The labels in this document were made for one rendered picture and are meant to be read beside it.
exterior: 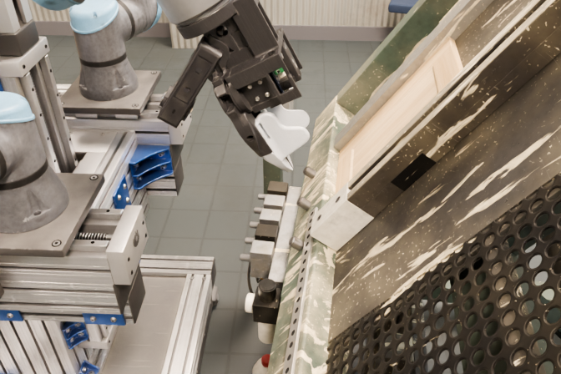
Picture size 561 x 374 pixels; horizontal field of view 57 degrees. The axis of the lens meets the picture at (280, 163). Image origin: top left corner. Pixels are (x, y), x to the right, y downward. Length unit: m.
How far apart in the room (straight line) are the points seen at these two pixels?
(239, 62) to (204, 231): 1.98
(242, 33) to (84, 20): 0.86
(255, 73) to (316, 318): 0.58
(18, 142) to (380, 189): 0.64
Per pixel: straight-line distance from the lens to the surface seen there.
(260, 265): 1.31
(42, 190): 1.02
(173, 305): 1.93
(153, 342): 1.85
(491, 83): 0.91
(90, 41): 1.36
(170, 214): 2.60
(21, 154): 0.97
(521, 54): 0.90
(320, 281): 1.04
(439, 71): 1.18
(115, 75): 1.40
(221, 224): 2.51
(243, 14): 0.52
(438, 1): 1.49
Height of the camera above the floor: 1.67
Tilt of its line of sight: 35 degrees down
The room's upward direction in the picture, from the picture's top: straight up
